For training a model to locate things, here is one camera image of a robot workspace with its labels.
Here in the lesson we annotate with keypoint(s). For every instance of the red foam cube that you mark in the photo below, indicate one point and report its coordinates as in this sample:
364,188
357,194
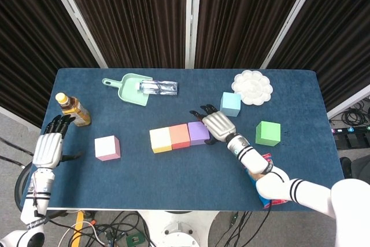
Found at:
179,135

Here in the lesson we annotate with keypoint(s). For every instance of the mint green dustpan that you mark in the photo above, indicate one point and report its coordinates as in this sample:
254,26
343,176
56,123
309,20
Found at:
128,92

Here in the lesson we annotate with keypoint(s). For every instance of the black power strip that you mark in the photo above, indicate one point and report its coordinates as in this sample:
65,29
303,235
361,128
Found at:
349,129

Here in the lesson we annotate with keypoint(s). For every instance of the yellow foam cube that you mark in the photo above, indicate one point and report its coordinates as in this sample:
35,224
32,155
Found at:
160,140

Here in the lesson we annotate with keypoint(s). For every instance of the purple foam cube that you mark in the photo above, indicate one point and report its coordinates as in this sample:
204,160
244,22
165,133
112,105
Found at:
198,132

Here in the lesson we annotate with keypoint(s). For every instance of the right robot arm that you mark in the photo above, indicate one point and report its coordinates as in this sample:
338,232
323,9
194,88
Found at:
251,157

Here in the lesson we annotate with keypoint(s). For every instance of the green foam cube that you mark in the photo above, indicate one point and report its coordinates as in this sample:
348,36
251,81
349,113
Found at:
269,132

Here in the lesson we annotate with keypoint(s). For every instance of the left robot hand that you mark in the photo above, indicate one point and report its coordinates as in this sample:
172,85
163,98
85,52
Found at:
47,148

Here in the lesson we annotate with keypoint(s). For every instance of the tea bottle with yellow cap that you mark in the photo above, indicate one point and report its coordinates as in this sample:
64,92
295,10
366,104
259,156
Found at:
73,111

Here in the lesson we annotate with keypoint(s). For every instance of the blue snack bag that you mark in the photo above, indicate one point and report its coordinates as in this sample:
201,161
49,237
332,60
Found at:
276,203

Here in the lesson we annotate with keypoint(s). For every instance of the clear plastic water bottle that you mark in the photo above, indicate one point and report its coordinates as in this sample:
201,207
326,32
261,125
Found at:
159,87

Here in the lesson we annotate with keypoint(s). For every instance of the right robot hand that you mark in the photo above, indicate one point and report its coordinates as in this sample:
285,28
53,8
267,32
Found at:
219,127

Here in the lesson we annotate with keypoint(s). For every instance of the green circuit board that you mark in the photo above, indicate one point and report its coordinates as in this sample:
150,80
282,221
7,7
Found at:
134,239

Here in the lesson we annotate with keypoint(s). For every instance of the pink foam cube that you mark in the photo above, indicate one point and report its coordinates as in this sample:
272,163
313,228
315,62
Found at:
107,148

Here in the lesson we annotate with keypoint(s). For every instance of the light blue foam cube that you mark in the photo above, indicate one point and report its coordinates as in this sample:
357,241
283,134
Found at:
230,103

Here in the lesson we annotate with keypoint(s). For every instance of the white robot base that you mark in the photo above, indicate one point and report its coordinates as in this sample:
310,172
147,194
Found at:
179,229

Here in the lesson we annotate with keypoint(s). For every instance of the white flower-shaped palette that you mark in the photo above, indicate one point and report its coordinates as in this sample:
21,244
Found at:
253,86

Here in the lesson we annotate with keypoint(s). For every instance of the dark blue table mat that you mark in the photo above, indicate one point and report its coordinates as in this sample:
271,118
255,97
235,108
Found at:
185,177

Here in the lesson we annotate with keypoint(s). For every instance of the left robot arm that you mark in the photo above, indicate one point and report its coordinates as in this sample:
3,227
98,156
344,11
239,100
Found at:
37,195

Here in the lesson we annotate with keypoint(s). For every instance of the dark curtain divider panel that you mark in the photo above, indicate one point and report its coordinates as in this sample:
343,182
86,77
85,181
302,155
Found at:
248,18
29,41
341,36
130,18

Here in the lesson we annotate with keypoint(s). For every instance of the black swivel chair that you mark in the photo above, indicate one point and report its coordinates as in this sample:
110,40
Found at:
359,169

